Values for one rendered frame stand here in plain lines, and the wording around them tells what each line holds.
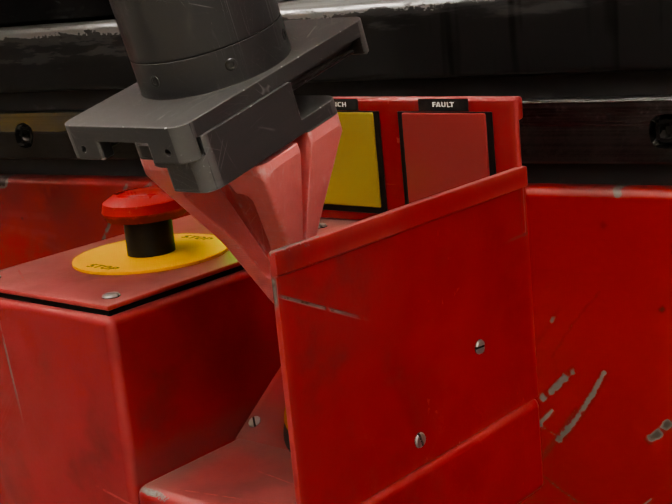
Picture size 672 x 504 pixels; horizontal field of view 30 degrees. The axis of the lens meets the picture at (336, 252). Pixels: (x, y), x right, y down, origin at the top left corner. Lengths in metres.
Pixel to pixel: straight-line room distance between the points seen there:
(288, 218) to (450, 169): 0.12
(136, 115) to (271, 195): 0.05
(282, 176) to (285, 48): 0.05
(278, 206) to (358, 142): 0.14
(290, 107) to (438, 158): 0.13
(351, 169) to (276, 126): 0.16
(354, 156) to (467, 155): 0.06
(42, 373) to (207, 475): 0.08
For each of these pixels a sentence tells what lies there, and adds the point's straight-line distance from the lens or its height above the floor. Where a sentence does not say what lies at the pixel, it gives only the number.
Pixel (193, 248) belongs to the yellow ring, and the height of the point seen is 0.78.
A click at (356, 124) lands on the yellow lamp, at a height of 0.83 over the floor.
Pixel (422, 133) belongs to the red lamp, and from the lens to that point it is 0.56.
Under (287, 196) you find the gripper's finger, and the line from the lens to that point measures 0.45.
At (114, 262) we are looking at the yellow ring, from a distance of 0.57.
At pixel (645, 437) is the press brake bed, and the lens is 0.74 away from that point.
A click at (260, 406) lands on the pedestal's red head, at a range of 0.56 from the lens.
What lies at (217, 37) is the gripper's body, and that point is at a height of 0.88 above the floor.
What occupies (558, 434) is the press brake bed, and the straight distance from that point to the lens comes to 0.76.
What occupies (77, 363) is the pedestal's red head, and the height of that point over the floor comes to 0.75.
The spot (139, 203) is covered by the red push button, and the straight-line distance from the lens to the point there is 0.56.
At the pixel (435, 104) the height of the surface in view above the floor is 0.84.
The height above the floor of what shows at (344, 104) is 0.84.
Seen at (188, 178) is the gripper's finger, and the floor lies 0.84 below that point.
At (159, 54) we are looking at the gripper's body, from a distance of 0.44.
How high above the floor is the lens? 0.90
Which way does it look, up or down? 13 degrees down
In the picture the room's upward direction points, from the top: 6 degrees counter-clockwise
